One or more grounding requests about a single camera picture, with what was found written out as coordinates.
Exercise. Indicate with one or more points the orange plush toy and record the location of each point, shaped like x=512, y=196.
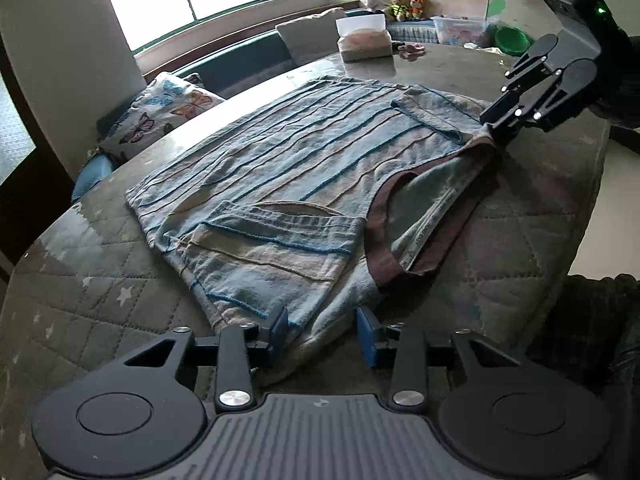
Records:
x=407, y=10

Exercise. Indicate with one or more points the clear plastic storage box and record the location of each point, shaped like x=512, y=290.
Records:
x=460, y=31

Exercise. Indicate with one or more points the butterfly print cushion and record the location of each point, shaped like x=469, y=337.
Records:
x=164, y=105

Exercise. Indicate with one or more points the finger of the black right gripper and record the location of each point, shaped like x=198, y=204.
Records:
x=542, y=98
x=531, y=57

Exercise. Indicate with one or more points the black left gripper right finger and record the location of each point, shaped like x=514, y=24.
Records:
x=500, y=414

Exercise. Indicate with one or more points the beige plain cushion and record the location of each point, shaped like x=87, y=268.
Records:
x=311, y=37

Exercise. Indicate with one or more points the pink small table item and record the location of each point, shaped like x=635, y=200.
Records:
x=411, y=52

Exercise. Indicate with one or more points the blue striped knit garment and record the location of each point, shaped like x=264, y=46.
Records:
x=320, y=202

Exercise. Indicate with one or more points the dark green sofa bench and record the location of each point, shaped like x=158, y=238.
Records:
x=247, y=59

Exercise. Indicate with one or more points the blue seat cushion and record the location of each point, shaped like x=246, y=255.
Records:
x=98, y=167

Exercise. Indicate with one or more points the white tissue box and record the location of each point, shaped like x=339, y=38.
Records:
x=363, y=37

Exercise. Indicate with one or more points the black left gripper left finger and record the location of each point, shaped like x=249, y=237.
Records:
x=139, y=414

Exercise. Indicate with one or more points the green plastic bowl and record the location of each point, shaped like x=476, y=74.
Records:
x=511, y=40

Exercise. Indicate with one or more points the black white plush toy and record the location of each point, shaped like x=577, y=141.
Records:
x=375, y=5

